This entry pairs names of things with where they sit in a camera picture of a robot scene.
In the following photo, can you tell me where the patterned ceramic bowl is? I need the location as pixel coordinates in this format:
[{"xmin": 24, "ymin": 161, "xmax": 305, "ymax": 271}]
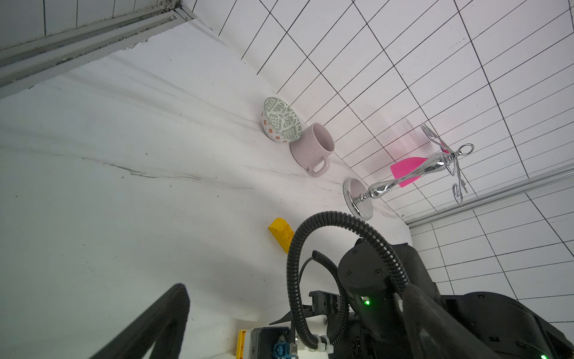
[{"xmin": 262, "ymin": 97, "xmax": 303, "ymax": 144}]

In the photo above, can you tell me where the chrome cup holder stand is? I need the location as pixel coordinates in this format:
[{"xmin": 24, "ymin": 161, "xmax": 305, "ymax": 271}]
[{"xmin": 342, "ymin": 124, "xmax": 475, "ymax": 221}]

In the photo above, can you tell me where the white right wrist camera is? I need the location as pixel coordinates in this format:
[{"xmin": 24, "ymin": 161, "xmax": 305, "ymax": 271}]
[{"xmin": 244, "ymin": 313, "xmax": 328, "ymax": 358}]

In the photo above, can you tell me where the yellow curved lego brick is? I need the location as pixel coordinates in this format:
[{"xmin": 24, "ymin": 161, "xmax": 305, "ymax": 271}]
[{"xmin": 268, "ymin": 218, "xmax": 294, "ymax": 254}]

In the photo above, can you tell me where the pink plastic wine glass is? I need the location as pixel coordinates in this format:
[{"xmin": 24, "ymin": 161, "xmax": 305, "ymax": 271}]
[{"xmin": 391, "ymin": 157, "xmax": 428, "ymax": 188}]

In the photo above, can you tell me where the pink ribbed mug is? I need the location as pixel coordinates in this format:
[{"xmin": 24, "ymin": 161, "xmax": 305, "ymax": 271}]
[{"xmin": 289, "ymin": 124, "xmax": 335, "ymax": 177}]

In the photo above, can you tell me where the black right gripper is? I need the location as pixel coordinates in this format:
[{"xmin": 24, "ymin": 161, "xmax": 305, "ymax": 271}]
[{"xmin": 268, "ymin": 237, "xmax": 442, "ymax": 359}]

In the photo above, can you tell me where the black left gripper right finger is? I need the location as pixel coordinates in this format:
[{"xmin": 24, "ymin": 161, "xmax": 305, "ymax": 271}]
[{"xmin": 402, "ymin": 284, "xmax": 498, "ymax": 358}]

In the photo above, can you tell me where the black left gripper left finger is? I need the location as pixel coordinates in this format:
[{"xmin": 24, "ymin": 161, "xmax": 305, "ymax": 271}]
[{"xmin": 92, "ymin": 284, "xmax": 190, "ymax": 358}]

